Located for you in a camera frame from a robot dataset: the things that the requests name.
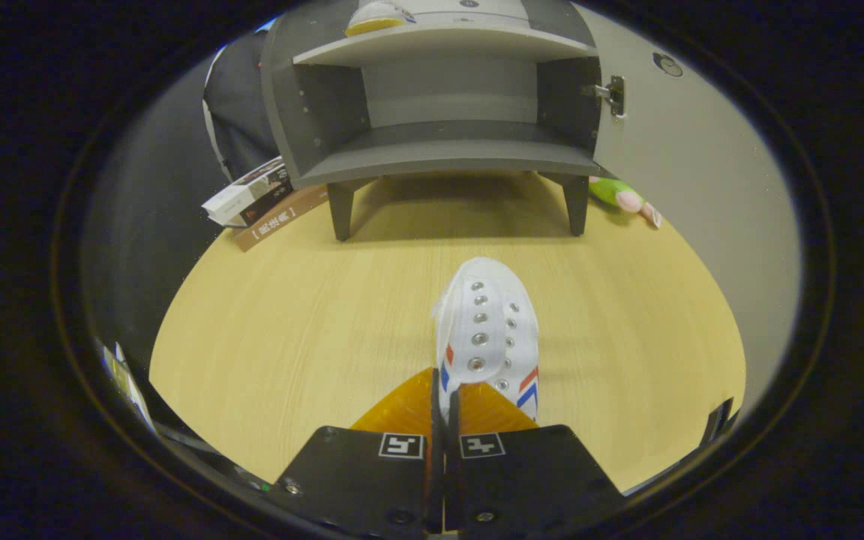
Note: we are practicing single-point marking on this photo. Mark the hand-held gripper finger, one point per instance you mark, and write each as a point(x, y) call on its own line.
point(452, 465)
point(436, 465)

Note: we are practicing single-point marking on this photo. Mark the white shoe striped sides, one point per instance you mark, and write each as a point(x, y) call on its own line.
point(488, 315)

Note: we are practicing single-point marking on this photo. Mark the grey shoe cabinet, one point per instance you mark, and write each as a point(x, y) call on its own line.
point(447, 150)

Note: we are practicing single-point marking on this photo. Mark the beige shoe cabinet door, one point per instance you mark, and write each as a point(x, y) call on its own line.
point(702, 187)

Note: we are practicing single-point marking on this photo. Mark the white shoe yellow sole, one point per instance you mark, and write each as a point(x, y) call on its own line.
point(376, 16)

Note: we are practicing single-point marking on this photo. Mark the metal door hinge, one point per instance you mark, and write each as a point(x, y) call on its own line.
point(613, 94)

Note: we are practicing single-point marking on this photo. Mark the brown book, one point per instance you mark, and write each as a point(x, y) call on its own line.
point(282, 221)

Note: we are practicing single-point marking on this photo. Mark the pink green plush toy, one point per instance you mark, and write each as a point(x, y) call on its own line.
point(623, 196)

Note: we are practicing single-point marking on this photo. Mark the white desk clutter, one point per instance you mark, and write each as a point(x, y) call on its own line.
point(128, 382)

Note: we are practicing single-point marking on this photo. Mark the black backdrop cloth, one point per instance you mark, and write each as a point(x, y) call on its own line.
point(241, 112)

